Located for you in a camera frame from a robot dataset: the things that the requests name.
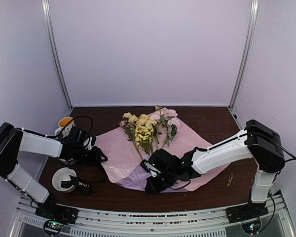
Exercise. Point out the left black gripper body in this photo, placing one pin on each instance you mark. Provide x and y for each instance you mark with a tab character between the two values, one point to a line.
87	158

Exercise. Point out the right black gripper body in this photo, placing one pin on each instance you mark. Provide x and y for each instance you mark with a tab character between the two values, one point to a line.
168	180

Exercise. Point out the purple pink wrapping paper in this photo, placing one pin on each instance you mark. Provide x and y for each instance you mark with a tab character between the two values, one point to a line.
123	166

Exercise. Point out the cream rose flower stem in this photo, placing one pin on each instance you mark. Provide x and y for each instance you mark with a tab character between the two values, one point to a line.
128	124

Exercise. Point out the small yellow daisy bunch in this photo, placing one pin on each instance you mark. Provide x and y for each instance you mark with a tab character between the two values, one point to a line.
144	138

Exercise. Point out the pink rose flower stem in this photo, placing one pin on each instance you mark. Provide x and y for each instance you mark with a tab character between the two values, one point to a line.
167	120

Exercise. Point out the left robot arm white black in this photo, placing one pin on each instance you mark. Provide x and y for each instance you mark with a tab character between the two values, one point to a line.
77	146

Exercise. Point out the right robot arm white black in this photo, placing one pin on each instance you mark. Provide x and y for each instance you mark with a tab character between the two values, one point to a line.
255	141

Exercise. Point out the white scalloped bowl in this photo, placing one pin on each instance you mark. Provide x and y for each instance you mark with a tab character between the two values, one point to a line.
69	161

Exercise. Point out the patterned white mug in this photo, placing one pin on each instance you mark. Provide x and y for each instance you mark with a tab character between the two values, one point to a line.
64	126

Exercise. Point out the white round bowl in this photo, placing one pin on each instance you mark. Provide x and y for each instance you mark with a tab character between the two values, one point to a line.
61	180

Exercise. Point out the black printed ribbon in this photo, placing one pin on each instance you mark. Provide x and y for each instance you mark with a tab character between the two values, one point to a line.
83	186

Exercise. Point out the fallen green stem piece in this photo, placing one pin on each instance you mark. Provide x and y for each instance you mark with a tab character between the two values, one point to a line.
230	179

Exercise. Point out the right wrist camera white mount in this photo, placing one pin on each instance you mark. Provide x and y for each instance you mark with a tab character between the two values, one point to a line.
149	168

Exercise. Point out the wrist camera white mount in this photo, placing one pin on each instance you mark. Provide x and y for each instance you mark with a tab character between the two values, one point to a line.
149	168
89	142

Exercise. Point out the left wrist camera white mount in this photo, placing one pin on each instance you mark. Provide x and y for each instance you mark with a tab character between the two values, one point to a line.
89	142

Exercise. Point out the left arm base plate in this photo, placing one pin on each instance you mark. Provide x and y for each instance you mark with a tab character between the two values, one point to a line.
61	214

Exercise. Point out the aluminium front rail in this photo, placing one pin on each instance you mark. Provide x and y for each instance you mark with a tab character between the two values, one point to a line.
200	223

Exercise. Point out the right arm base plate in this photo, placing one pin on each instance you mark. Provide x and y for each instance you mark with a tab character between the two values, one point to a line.
244	213

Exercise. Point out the left aluminium corner post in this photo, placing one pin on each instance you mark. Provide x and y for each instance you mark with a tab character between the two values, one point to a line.
54	52

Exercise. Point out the aluminium corner post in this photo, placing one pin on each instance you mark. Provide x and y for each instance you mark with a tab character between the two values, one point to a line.
54	52
246	51

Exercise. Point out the right aluminium corner post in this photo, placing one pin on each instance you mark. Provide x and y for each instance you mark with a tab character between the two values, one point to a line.
246	51

